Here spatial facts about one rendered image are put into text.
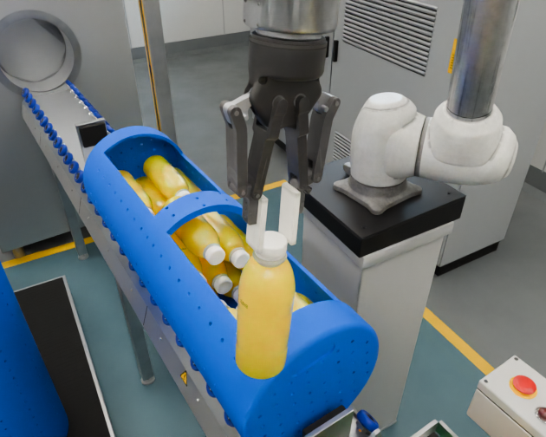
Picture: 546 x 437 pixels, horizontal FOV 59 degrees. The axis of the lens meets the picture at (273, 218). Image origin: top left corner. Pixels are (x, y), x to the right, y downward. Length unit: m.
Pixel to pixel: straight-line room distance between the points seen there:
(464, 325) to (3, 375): 1.96
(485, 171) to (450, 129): 0.14
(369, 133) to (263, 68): 0.80
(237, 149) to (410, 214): 0.89
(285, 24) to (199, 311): 0.56
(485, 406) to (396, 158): 0.61
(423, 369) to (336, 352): 1.55
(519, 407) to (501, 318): 1.78
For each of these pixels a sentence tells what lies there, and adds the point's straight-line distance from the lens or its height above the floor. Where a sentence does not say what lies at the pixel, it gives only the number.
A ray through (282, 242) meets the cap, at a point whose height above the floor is 1.45.
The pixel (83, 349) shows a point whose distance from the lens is 2.28.
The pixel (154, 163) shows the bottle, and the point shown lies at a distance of 1.37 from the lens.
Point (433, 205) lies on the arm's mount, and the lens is 1.37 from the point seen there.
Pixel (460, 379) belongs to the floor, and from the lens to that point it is 2.37.
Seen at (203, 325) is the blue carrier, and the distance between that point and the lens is 0.86.
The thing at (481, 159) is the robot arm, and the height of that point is 1.26.
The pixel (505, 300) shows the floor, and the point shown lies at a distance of 2.81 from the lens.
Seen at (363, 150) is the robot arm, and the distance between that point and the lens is 1.27.
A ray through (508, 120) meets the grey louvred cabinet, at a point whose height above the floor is 0.88.
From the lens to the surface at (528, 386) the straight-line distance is 0.95.
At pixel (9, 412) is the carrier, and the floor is 0.48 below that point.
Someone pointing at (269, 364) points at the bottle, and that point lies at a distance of 0.67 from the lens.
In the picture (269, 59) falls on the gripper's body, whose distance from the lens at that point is 0.47.
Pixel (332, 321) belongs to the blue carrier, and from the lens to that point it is 0.78.
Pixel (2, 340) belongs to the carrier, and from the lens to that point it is 1.58.
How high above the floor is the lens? 1.81
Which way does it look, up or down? 36 degrees down
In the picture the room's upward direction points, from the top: straight up
